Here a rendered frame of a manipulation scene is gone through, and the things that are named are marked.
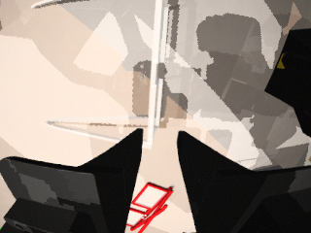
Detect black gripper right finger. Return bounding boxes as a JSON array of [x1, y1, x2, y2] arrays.
[[176, 131, 311, 233]]

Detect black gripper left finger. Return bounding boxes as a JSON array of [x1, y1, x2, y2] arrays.
[[0, 128, 144, 233]]

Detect grey flat panel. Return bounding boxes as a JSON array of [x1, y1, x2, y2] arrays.
[[295, 143, 311, 167]]

